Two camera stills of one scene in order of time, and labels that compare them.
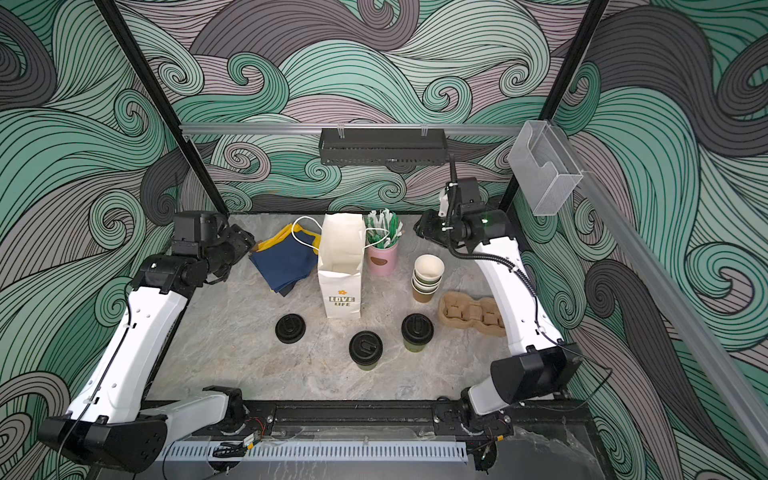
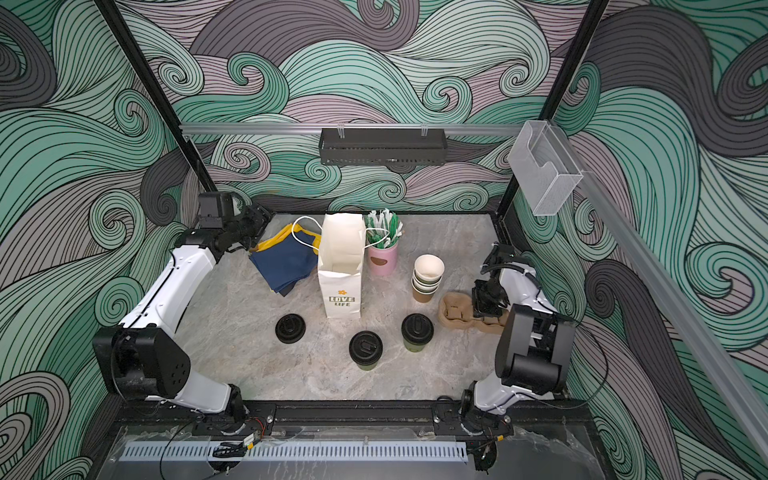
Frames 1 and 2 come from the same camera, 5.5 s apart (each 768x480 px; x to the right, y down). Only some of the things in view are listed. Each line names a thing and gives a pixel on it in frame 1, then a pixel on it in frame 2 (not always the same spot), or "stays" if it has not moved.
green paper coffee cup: x=367 y=367 stays
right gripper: x=430 y=227 → x=481 y=309
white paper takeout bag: x=340 y=259 stays
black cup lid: x=417 y=328 stays
